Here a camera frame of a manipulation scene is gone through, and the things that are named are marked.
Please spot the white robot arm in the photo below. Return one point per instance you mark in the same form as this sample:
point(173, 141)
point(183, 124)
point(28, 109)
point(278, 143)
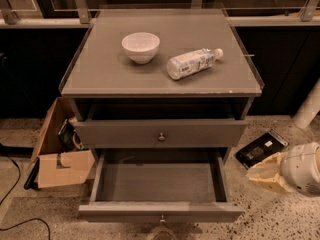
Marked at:
point(294, 171)

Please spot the black flat device box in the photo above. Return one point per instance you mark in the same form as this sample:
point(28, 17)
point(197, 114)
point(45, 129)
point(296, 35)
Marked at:
point(269, 143)

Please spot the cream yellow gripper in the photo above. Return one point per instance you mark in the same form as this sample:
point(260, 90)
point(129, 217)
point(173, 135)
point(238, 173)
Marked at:
point(301, 168)

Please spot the white ceramic bowl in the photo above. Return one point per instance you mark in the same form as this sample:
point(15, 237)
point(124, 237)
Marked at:
point(141, 47)

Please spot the clear plastic water bottle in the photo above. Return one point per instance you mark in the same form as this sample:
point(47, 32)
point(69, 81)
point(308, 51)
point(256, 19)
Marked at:
point(190, 63)

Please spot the dark items in box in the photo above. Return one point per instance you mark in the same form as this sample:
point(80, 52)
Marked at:
point(69, 138)

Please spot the grey wooden drawer cabinet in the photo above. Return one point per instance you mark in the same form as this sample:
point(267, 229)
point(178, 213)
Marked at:
point(105, 84)

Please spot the brown cardboard box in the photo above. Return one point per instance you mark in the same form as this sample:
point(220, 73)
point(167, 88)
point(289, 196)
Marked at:
point(56, 167)

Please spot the grey drawer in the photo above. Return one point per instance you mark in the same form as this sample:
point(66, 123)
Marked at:
point(160, 133)
point(179, 185)

